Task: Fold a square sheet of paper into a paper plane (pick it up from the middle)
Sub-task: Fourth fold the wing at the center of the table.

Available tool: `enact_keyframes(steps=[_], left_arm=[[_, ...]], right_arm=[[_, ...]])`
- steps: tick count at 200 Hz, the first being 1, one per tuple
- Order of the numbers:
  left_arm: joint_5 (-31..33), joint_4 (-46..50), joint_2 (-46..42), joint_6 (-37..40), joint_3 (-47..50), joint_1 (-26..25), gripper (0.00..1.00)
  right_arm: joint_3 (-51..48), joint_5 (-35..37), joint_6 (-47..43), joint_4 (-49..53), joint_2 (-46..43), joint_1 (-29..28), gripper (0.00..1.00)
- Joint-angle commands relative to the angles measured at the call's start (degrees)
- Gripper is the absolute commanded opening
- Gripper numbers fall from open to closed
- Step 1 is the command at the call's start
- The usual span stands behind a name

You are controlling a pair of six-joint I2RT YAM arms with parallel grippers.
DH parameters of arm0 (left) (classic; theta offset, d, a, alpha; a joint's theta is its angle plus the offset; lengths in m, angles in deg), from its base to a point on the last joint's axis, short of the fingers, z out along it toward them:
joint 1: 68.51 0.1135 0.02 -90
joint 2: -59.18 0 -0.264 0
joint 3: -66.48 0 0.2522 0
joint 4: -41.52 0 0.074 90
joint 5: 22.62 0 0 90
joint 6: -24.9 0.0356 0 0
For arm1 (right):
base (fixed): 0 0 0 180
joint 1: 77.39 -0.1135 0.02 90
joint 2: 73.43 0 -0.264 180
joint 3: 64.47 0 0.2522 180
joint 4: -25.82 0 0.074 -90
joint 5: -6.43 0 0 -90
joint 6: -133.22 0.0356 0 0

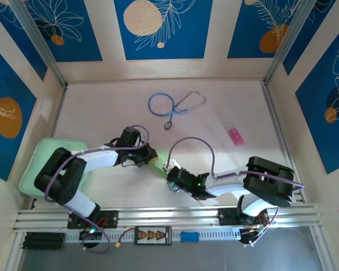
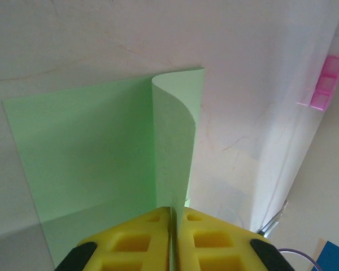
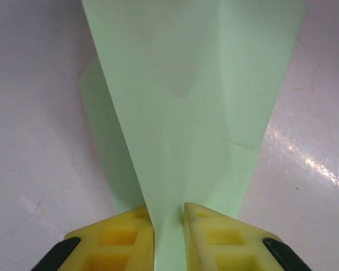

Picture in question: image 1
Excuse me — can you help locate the light green cloth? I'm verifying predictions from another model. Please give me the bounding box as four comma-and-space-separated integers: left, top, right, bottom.
151, 147, 173, 179

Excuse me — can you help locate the blue bone-shaped clip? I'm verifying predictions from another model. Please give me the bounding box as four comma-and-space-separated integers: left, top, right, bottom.
180, 231, 200, 243

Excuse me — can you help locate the blue stethoscope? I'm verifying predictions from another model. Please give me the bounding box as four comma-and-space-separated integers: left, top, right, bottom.
148, 90, 207, 130

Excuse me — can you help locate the pink clear plastic case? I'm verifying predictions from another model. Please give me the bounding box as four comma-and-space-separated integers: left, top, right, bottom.
223, 119, 245, 146

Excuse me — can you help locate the black power distribution board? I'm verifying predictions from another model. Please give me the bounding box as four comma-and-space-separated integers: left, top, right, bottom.
134, 226, 172, 245

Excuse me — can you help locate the circuit board with green light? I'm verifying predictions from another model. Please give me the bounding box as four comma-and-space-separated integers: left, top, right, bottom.
79, 227, 103, 241

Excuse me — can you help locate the mint green zip pouch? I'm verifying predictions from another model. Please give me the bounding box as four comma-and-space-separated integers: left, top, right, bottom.
18, 137, 88, 203

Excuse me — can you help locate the black ribbed block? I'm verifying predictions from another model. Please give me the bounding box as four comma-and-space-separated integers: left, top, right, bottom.
21, 231, 66, 251

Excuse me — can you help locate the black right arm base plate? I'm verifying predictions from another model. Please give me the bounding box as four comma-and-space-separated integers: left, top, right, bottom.
219, 208, 269, 226

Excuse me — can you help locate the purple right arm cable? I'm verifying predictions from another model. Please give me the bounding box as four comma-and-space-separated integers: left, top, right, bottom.
166, 137, 305, 245

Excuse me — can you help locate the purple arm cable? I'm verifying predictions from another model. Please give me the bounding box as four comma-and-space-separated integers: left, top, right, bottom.
166, 137, 305, 245
44, 125, 150, 255

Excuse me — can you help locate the aluminium mounting rail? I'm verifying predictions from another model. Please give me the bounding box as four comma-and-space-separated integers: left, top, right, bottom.
12, 205, 324, 233

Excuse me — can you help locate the white slotted cable duct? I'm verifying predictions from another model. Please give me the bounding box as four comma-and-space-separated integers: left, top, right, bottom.
64, 228, 241, 243

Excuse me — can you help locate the circuit board with coloured wires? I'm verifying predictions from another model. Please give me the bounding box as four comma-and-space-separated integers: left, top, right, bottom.
238, 225, 272, 247

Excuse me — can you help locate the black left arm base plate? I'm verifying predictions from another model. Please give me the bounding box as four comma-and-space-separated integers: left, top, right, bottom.
67, 210, 119, 229

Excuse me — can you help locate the aluminium table side rail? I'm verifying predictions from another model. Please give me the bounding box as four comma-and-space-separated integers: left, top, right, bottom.
262, 80, 305, 204
47, 84, 68, 141

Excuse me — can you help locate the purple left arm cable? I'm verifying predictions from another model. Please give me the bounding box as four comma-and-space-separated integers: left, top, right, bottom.
44, 125, 150, 255

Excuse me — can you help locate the wire with yellow connector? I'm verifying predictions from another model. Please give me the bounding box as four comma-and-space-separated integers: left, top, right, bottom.
114, 228, 136, 250

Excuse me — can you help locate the aluminium frame post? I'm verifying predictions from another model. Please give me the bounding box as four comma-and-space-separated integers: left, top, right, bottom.
263, 0, 320, 87
8, 0, 68, 88

